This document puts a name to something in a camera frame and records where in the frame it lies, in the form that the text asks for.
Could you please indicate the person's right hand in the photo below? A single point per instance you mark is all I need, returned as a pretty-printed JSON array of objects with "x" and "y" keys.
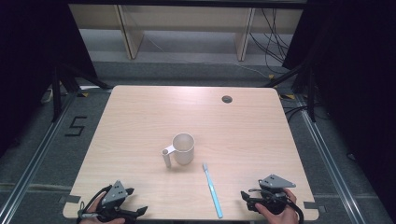
[{"x": 280, "y": 217}]

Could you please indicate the metal floor rail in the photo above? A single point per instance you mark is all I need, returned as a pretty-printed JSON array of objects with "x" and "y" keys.
[
  {"x": 34, "y": 158},
  {"x": 330, "y": 158}
]

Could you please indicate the yellow tape piece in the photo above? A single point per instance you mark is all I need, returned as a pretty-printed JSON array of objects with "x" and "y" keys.
[
  {"x": 287, "y": 96},
  {"x": 83, "y": 94}
]

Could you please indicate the grey tape patch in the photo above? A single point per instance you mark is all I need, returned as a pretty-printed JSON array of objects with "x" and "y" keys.
[
  {"x": 313, "y": 206},
  {"x": 70, "y": 199}
]

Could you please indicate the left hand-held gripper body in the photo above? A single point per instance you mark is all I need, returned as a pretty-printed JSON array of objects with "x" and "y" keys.
[{"x": 114, "y": 193}]

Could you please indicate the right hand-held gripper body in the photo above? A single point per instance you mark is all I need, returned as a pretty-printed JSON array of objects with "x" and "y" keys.
[{"x": 275, "y": 186}]

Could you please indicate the black curtain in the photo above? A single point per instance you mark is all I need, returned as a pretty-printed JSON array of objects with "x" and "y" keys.
[
  {"x": 355, "y": 77},
  {"x": 28, "y": 62}
]

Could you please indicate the black metal stand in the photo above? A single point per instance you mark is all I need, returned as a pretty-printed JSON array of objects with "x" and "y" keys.
[
  {"x": 56, "y": 93},
  {"x": 311, "y": 93}
]

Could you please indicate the light blue toothbrush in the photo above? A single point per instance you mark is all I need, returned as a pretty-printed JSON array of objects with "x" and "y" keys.
[{"x": 213, "y": 191}]

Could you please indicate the person's left hand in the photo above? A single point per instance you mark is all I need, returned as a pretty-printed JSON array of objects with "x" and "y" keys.
[{"x": 91, "y": 220}]

